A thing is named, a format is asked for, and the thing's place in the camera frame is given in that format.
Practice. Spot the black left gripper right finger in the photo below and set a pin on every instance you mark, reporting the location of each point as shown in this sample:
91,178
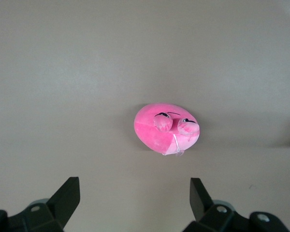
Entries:
203,207

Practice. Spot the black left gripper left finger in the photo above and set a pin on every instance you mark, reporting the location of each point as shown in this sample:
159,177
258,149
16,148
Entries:
62,200

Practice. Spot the hot pink round plush toy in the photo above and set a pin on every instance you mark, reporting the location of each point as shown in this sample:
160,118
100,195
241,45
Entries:
154,137

